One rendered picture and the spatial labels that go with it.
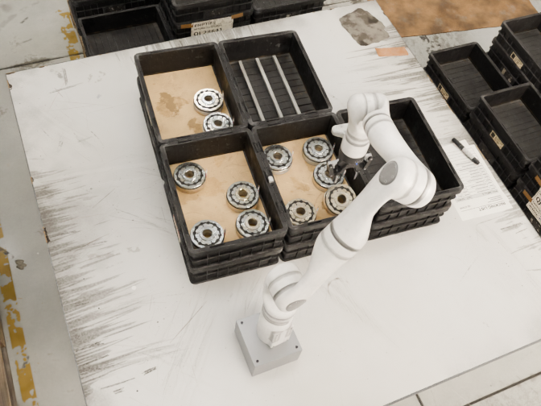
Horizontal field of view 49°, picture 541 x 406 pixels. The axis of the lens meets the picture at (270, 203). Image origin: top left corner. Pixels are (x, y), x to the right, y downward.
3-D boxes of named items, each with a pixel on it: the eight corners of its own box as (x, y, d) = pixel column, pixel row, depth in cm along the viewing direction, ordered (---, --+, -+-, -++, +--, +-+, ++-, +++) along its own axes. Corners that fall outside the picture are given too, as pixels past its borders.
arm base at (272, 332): (293, 337, 172) (303, 312, 158) (266, 350, 169) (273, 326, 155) (278, 310, 176) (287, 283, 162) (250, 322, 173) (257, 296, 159)
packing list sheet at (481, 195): (517, 206, 216) (518, 205, 216) (464, 224, 210) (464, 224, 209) (469, 138, 231) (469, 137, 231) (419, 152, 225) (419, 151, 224)
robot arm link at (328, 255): (342, 253, 131) (324, 218, 136) (272, 316, 146) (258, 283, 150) (368, 253, 138) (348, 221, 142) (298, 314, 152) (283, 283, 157)
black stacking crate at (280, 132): (371, 227, 192) (380, 209, 182) (285, 249, 185) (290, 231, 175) (328, 133, 211) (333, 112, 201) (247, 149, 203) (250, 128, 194)
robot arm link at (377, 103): (382, 110, 156) (398, 140, 146) (349, 112, 155) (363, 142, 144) (386, 86, 152) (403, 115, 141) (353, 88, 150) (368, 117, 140)
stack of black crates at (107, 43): (159, 38, 319) (157, 3, 299) (176, 77, 305) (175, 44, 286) (84, 52, 307) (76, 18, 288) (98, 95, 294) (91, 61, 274)
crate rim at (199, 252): (288, 234, 176) (290, 231, 174) (190, 258, 169) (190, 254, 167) (249, 131, 195) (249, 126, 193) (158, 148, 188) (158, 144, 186)
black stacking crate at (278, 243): (283, 249, 185) (288, 231, 175) (190, 272, 177) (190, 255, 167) (246, 149, 203) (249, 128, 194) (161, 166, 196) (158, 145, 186)
